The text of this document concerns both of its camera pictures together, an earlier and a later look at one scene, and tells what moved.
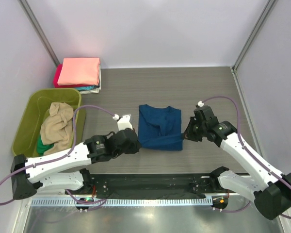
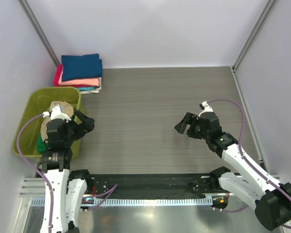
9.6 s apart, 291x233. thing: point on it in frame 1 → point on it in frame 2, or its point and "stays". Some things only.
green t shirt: [41, 148] stays
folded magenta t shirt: [57, 73] stays
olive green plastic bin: [25, 139] stays
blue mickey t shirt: [160, 128] → [85, 66]
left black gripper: [134, 142] → [75, 126]
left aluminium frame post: [40, 31] stays
